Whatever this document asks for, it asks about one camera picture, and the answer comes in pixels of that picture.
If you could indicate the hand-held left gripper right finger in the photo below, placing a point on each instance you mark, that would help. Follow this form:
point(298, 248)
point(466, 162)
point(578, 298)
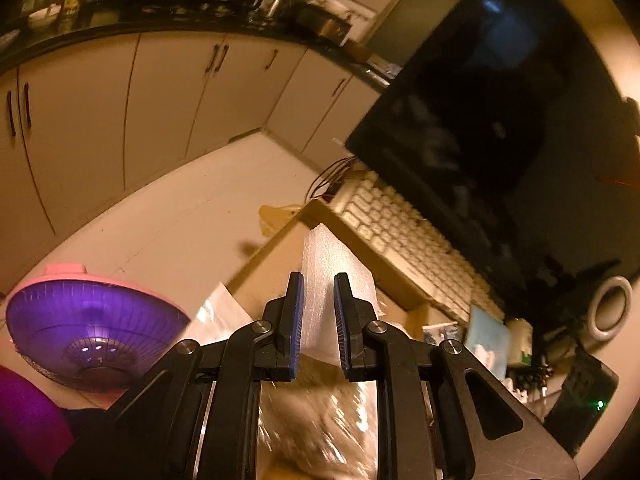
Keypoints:
point(341, 310)

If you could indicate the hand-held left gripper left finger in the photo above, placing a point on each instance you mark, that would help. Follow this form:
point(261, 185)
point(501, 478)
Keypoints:
point(297, 305)

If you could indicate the white foam sheet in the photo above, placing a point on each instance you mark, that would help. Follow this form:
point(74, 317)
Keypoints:
point(325, 280)

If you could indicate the cardboard box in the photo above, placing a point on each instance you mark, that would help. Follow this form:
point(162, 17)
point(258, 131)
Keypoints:
point(280, 260)

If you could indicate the white keyboard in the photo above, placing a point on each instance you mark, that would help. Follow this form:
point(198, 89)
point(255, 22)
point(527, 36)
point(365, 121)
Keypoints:
point(400, 240)

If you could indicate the clear plastic bag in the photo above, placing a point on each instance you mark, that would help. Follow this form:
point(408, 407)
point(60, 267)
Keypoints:
point(315, 425)

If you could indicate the light blue card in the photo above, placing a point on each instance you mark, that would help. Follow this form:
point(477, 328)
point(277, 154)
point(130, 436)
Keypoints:
point(487, 342)

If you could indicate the purple electric fan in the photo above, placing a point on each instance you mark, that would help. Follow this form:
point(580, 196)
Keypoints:
point(90, 320)

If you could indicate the black computer monitor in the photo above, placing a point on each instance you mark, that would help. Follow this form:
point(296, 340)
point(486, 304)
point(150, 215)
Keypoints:
point(480, 125)

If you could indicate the kitchen base cabinets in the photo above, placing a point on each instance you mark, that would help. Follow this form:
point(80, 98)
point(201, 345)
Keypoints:
point(150, 110)

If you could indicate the black electronic device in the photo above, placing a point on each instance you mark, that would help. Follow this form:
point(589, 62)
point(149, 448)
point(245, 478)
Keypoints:
point(580, 400)

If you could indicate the grey round speaker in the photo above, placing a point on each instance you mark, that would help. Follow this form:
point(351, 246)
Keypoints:
point(607, 307)

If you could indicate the magenta cloth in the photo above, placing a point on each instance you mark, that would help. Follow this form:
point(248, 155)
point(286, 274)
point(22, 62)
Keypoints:
point(30, 415)

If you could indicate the metal kettle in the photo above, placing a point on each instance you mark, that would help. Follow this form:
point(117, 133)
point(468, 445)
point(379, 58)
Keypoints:
point(267, 2)

